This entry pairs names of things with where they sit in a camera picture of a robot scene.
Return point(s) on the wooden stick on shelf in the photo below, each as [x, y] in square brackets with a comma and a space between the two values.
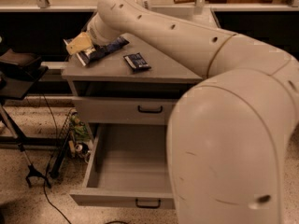
[187, 0]

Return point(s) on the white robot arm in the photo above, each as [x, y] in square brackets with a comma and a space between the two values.
[204, 131]

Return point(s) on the small dark blue snack packet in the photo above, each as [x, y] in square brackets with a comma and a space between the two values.
[136, 62]

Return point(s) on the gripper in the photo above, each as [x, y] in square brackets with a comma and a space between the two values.
[97, 34]

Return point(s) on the blue chip bag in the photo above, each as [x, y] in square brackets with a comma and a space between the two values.
[98, 52]

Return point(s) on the black tripod stand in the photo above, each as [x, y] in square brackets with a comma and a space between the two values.
[15, 131]

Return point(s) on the black tray on stand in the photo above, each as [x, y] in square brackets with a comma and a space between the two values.
[19, 73]

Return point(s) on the open grey middle drawer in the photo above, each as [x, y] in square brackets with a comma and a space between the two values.
[127, 168]

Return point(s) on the grey drawer cabinet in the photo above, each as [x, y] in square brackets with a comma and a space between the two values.
[112, 77]

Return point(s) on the wire basket with cans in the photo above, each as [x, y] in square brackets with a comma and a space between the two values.
[73, 141]

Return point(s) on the closed grey top drawer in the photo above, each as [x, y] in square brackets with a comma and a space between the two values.
[124, 110]

